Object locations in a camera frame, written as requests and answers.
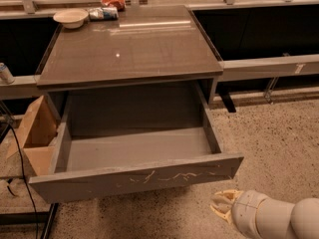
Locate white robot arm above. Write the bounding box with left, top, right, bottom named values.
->
left=210, top=189, right=319, bottom=239

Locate white can on ledge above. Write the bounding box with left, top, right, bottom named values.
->
left=0, top=63, right=15, bottom=84

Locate red snack bag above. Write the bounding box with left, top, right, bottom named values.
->
left=101, top=0, right=126, bottom=11

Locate brown cardboard box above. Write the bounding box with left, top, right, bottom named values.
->
left=6, top=96, right=58, bottom=175

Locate grey top drawer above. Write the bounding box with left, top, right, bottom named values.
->
left=29, top=82, right=243, bottom=203

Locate white bowl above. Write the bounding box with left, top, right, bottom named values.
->
left=53, top=8, right=89, bottom=29

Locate black cable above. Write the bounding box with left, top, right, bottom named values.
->
left=6, top=122, right=40, bottom=239

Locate black floor frame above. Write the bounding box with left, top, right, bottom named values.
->
left=0, top=203, right=59, bottom=239

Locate grey horizontal rail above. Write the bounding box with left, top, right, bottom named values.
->
left=0, top=54, right=319, bottom=102

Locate grey drawer cabinet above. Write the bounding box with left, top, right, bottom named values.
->
left=37, top=6, right=223, bottom=103

